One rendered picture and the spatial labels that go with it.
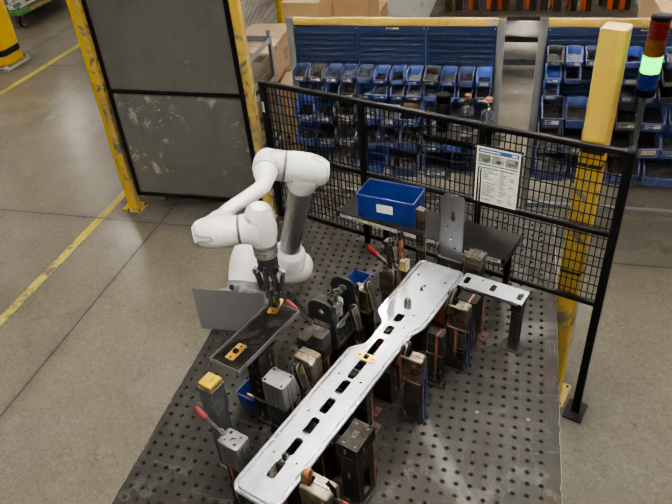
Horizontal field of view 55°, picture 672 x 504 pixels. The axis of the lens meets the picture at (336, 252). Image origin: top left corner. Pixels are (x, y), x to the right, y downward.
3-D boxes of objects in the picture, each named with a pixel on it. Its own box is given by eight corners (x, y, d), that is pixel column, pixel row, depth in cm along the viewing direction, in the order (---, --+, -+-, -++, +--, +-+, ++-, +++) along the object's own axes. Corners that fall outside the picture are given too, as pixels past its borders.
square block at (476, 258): (476, 321, 307) (480, 260, 286) (460, 316, 311) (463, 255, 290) (482, 311, 312) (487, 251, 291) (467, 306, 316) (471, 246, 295)
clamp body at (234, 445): (252, 518, 233) (235, 456, 212) (228, 504, 238) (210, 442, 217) (268, 498, 239) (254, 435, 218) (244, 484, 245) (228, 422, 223)
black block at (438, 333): (443, 392, 274) (445, 342, 257) (420, 383, 279) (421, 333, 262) (451, 380, 279) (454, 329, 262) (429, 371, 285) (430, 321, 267)
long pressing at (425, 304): (281, 519, 200) (280, 516, 200) (226, 486, 211) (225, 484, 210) (466, 274, 291) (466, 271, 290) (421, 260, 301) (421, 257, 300)
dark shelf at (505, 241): (504, 265, 292) (505, 260, 290) (336, 216, 334) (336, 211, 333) (522, 240, 306) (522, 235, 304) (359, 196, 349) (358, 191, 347)
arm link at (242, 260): (227, 281, 322) (232, 238, 325) (264, 285, 325) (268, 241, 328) (227, 279, 306) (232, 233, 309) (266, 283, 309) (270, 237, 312)
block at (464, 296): (472, 354, 290) (476, 307, 274) (449, 346, 295) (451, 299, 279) (481, 341, 296) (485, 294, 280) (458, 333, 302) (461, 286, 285)
